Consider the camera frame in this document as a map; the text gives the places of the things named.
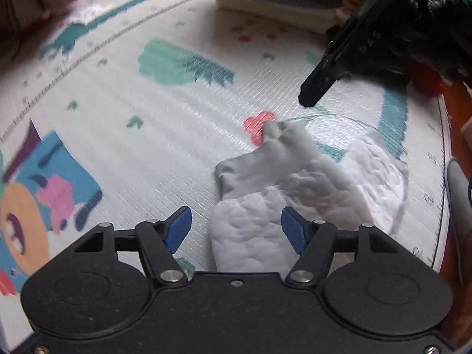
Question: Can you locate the person's right hand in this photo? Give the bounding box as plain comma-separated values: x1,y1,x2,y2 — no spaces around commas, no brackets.
354,0,472,86

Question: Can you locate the red cloth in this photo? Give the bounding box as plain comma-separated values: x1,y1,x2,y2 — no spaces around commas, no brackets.
406,61,445,98

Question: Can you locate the grey cloth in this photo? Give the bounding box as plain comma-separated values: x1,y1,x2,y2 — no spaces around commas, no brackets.
444,158,472,284

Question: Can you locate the cartoon animal play mat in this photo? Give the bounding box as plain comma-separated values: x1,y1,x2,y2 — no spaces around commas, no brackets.
0,0,452,351

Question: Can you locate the white folded cloth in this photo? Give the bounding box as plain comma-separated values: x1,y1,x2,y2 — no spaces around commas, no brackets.
217,0,342,33

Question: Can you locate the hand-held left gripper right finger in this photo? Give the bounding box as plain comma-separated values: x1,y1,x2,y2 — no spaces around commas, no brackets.
281,207,401,288

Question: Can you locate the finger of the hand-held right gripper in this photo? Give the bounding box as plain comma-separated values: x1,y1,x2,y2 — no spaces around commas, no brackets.
298,44,353,108

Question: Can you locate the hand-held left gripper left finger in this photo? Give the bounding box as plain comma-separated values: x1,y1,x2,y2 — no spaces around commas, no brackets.
74,206,192,288

